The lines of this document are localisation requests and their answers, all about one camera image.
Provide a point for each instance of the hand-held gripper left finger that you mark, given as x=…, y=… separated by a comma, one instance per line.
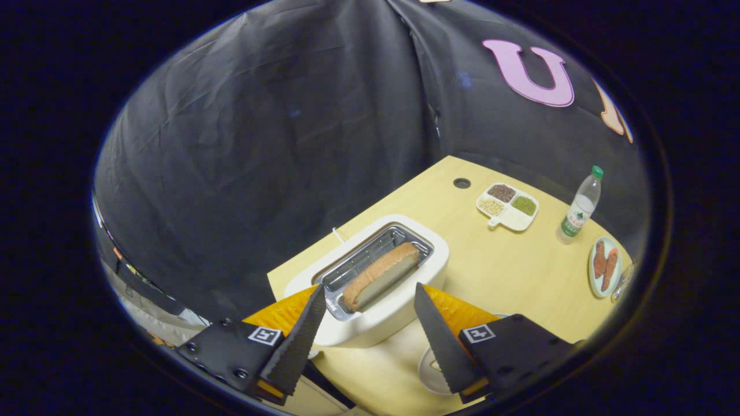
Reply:
x=295, y=352

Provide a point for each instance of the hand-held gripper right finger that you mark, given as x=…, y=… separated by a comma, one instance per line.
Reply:
x=442, y=346

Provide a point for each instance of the toasted bread slice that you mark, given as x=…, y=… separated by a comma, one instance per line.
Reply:
x=376, y=277

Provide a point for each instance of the round cream plate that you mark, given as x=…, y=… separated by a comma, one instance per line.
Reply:
x=429, y=372

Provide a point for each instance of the white toaster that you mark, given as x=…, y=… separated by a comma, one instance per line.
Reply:
x=370, y=323

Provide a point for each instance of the white divided bean dish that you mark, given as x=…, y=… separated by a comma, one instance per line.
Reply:
x=511, y=219

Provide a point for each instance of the cream cloth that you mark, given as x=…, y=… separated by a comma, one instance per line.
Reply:
x=150, y=318

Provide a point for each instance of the brown meat patty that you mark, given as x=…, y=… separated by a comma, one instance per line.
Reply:
x=610, y=268
x=599, y=260

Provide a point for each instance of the pale blue oval plate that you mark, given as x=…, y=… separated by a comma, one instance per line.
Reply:
x=618, y=278

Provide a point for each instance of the clear plastic water bottle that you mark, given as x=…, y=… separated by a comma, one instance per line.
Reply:
x=578, y=214

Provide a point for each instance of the black backdrop cloth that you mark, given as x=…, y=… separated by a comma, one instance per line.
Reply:
x=260, y=144

